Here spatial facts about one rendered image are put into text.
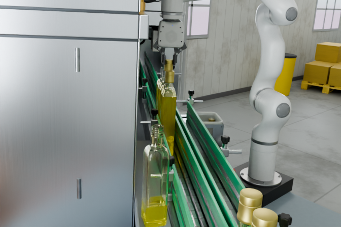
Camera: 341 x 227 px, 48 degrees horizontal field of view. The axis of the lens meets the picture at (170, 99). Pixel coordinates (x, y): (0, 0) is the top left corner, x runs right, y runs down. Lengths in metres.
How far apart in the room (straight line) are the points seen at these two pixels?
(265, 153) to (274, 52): 0.45
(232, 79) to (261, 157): 4.89
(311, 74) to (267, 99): 6.00
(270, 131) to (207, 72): 4.39
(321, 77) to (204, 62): 2.56
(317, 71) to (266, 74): 5.94
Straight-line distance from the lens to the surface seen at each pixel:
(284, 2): 1.57
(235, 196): 1.11
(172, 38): 1.48
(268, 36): 1.66
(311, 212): 1.80
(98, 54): 0.95
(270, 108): 1.62
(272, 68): 1.65
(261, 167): 1.77
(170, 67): 1.50
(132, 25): 0.94
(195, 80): 5.87
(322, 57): 8.19
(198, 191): 1.12
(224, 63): 6.32
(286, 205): 1.80
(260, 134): 1.72
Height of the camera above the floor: 1.62
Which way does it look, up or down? 15 degrees down
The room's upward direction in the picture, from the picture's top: 3 degrees clockwise
